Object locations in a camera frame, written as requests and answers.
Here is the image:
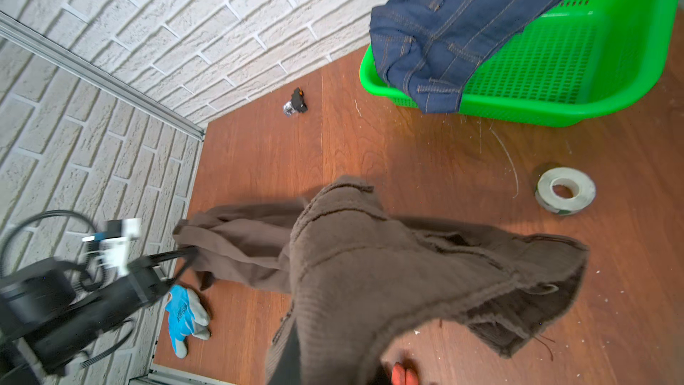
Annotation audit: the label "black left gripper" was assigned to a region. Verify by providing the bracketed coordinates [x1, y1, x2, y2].
[87, 256, 173, 332]

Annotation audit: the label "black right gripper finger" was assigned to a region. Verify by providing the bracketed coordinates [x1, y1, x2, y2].
[266, 323, 302, 385]

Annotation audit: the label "brown trousers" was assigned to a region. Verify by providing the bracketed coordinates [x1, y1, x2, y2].
[173, 176, 589, 384]

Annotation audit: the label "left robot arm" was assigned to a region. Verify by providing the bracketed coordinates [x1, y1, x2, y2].
[1, 253, 175, 384]

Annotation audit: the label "blue grey work glove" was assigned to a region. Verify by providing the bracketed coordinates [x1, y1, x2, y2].
[165, 285, 211, 359]

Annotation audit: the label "red rubber glove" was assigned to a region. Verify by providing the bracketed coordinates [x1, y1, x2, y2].
[390, 363, 420, 385]

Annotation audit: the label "small black relay component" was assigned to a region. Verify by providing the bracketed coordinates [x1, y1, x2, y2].
[283, 87, 308, 117]

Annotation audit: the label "white tape roll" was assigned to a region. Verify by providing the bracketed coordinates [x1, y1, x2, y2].
[534, 167, 597, 216]

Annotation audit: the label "dark blue jeans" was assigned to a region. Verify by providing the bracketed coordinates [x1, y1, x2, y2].
[370, 0, 563, 114]

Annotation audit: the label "green plastic basket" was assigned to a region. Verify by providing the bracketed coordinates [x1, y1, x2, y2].
[359, 0, 684, 128]

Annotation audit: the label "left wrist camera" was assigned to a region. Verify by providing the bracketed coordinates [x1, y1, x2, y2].
[82, 219, 142, 277]

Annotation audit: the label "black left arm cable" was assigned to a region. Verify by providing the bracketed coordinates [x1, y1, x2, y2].
[0, 209, 97, 279]

